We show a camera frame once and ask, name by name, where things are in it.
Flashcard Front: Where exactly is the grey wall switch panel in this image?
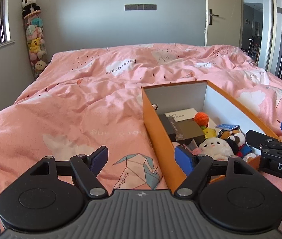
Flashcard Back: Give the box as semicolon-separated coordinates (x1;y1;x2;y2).
124;4;157;11

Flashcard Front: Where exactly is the dark picture book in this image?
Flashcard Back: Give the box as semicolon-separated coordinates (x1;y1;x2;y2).
158;114;184;142

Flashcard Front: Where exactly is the orange cardboard box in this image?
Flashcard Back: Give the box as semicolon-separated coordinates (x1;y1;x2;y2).
142;81;277;191

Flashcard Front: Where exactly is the white plush toy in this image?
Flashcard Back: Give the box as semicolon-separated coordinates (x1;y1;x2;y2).
199;138;234;161

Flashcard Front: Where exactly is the clear tube of plush toys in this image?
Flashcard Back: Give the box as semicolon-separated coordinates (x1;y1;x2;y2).
23;10;48;79

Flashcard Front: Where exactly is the beige door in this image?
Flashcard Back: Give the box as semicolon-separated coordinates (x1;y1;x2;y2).
205;0;243;47

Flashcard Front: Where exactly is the brown cardboard box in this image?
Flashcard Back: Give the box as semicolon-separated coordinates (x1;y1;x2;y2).
176;119;205;145

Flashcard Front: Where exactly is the orange crochet toy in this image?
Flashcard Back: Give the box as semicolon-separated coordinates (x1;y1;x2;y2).
194;112;209;129

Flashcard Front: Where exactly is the blue card pack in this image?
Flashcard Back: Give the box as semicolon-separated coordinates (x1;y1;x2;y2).
215;124;240;131

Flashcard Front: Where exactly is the pink cloud-print duvet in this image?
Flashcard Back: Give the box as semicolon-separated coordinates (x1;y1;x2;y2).
0;44;282;238

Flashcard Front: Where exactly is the yellow tape measure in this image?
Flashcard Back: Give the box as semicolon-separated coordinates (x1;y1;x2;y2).
202;127;218;139

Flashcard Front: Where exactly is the panda plush toy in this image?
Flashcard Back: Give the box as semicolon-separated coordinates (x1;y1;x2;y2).
22;0;41;18

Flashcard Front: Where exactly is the fox plush toy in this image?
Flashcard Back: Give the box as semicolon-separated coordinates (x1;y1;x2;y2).
218;129;256;162

